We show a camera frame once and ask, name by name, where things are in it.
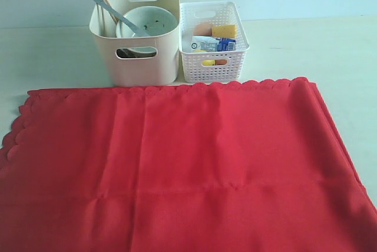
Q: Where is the yellow lemon with sticker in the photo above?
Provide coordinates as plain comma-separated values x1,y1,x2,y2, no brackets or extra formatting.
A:
194,49,216,67

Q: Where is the orange fried nugget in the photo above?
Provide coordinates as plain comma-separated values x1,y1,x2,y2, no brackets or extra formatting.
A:
215,59,227,65

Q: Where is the small milk carton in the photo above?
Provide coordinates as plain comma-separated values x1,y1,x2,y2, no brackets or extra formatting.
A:
190,35,236,52

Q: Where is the red scalloped table cloth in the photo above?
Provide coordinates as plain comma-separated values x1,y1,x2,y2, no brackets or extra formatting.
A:
1,78,376,251

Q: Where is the brown egg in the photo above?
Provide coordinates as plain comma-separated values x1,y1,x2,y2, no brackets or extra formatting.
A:
193,22,213,37

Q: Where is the stainless steel cup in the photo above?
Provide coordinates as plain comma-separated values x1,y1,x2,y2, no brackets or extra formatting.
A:
116,48,138,59

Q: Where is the yellow cheese wedge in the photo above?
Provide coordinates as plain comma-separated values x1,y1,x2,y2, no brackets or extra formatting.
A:
211,24,237,39

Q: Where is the pale green ceramic bowl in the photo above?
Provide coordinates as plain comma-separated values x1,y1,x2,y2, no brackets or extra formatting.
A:
124,6,178,37

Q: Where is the metal table knife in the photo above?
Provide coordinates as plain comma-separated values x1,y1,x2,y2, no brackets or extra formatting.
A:
93,0,150,37

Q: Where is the cream plastic tub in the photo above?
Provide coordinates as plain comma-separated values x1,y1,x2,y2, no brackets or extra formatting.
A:
89,0,180,87

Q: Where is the white perforated plastic basket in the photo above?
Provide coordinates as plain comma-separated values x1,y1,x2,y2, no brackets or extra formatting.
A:
179,1,250,82

